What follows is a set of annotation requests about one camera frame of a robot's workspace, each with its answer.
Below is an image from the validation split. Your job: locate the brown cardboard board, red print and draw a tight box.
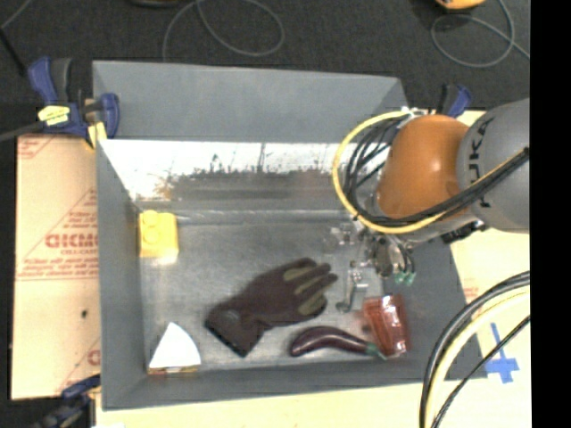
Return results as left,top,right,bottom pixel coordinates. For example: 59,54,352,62
9,133,102,401

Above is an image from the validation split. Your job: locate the purple toy eggplant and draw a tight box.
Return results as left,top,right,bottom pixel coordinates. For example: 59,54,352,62
288,325,387,361

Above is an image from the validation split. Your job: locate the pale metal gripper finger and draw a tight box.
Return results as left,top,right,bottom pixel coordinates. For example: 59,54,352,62
328,222,360,252
335,269,369,314

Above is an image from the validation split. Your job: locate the white wedge-shaped block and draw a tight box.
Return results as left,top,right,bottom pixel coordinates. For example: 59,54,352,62
147,321,203,375

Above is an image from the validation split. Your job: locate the grey metal bin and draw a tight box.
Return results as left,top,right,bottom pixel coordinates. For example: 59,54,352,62
91,60,486,410

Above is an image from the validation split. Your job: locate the dark brown glove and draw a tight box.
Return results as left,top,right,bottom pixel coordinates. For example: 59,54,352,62
203,257,339,358

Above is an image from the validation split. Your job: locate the black cylinder on white bracket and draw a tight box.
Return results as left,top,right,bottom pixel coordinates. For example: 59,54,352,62
440,219,486,244

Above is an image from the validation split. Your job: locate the yellow toy building block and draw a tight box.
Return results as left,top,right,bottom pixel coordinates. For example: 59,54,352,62
137,209,180,259

